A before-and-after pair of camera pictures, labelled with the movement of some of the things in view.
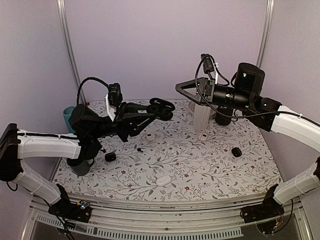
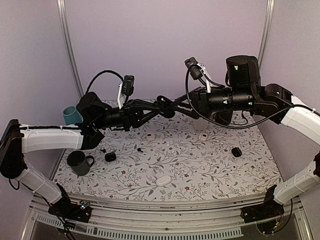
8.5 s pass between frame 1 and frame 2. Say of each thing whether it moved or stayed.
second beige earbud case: stayed
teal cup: stayed
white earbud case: stayed
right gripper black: moved
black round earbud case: stayed
